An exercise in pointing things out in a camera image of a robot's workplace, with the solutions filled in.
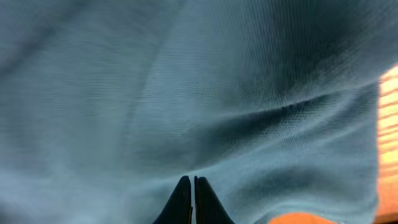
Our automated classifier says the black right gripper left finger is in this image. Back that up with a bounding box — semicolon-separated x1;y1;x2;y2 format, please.
153;175;192;224

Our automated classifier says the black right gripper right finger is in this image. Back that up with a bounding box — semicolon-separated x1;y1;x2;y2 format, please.
194;176;234;224

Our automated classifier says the blue polo shirt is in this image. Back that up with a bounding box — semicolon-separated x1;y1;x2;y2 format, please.
1;0;397;223

